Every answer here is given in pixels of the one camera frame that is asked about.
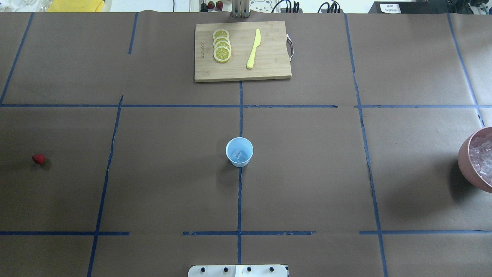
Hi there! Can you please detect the clear ice cube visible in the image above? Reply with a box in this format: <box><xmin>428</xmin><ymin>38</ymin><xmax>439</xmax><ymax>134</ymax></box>
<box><xmin>231</xmin><ymin>149</ymin><xmax>249</xmax><ymax>163</ymax></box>

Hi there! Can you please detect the red strawberry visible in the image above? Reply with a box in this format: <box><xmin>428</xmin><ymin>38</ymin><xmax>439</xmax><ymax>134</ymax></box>
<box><xmin>32</xmin><ymin>154</ymin><xmax>47</xmax><ymax>165</ymax></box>

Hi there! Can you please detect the light blue paper cup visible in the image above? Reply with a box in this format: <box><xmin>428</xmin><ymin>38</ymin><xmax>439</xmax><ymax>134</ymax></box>
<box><xmin>225</xmin><ymin>137</ymin><xmax>254</xmax><ymax>168</ymax></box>

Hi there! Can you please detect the pile of clear ice cubes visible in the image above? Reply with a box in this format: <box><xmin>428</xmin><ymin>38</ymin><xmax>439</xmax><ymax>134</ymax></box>
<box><xmin>469</xmin><ymin>133</ymin><xmax>492</xmax><ymax>185</ymax></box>

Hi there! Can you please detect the bamboo cutting board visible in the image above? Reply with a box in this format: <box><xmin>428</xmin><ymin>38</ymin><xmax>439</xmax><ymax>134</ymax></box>
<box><xmin>194</xmin><ymin>21</ymin><xmax>292</xmax><ymax>83</ymax></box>

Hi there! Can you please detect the top lemon slice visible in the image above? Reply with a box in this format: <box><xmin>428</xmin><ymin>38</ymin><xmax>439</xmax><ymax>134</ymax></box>
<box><xmin>213</xmin><ymin>46</ymin><xmax>231</xmax><ymax>63</ymax></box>

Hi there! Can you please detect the yellow plastic knife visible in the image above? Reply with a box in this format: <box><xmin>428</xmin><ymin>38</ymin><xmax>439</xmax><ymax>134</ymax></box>
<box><xmin>246</xmin><ymin>28</ymin><xmax>261</xmax><ymax>70</ymax></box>

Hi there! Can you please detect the spare strawberry right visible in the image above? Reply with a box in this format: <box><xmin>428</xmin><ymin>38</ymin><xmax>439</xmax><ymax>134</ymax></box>
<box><xmin>215</xmin><ymin>1</ymin><xmax>224</xmax><ymax>11</ymax></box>

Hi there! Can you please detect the black box with label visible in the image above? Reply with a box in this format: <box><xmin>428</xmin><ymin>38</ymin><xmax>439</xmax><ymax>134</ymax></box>
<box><xmin>368</xmin><ymin>0</ymin><xmax>449</xmax><ymax>14</ymax></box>

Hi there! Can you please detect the pink bowl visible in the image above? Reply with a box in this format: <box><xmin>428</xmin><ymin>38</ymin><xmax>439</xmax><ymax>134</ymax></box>
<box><xmin>457</xmin><ymin>127</ymin><xmax>492</xmax><ymax>193</ymax></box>

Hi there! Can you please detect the yellow cloth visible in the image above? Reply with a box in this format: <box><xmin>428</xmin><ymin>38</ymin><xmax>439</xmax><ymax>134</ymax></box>
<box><xmin>47</xmin><ymin>0</ymin><xmax>105</xmax><ymax>13</ymax></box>

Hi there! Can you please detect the metal camera stand post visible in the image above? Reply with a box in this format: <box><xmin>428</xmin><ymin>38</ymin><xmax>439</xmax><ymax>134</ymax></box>
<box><xmin>231</xmin><ymin>0</ymin><xmax>251</xmax><ymax>18</ymax></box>

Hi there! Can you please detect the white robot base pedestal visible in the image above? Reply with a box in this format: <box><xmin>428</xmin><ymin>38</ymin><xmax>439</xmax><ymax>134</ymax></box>
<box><xmin>188</xmin><ymin>264</ymin><xmax>289</xmax><ymax>277</ymax></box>

